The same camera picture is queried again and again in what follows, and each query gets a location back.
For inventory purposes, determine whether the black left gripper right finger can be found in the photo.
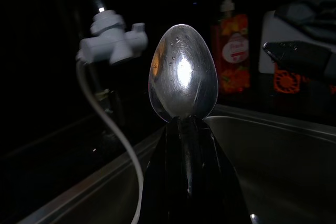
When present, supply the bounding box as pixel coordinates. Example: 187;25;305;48
191;115;250;224

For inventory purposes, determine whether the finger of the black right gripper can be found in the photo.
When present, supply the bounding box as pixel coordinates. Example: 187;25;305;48
262;39;336;79

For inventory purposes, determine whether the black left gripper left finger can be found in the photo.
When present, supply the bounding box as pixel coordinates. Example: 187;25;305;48
138;118;190;224

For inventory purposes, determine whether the steel spoon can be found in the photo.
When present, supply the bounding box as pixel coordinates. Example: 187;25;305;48
148;24;219;196

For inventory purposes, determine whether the white board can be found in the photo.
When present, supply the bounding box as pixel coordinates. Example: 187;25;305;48
258;10;291;74

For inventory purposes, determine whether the peach hand soap bottle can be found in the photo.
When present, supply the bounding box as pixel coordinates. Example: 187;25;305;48
211;0;252;95

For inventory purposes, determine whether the stainless steel sink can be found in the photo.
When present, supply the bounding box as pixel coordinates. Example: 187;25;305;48
15;103;336;224

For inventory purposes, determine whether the white faucet diverter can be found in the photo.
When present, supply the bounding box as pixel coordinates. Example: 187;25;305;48
75;9;149;67

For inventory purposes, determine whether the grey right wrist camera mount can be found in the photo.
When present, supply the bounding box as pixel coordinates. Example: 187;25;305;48
274;0;336;41

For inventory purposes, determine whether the white flexible hose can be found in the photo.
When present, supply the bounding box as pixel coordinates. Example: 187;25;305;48
75;57;145;224

